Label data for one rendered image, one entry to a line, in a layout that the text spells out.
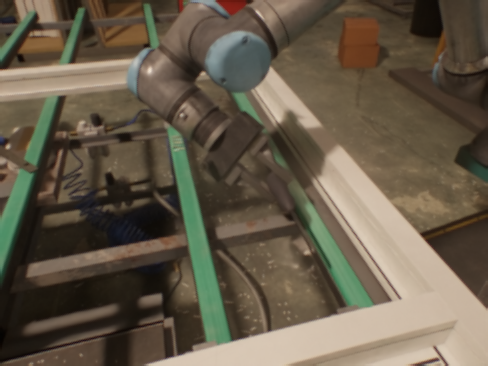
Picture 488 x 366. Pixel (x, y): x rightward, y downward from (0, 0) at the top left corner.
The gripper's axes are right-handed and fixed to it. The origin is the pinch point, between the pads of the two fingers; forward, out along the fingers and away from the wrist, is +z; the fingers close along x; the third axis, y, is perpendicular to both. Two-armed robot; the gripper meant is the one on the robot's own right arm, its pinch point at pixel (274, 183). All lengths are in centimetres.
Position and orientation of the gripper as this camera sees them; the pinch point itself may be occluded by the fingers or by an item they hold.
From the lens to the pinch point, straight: 70.2
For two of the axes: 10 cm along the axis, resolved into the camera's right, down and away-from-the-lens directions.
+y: -2.6, 2.5, -9.3
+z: 7.6, 6.5, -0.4
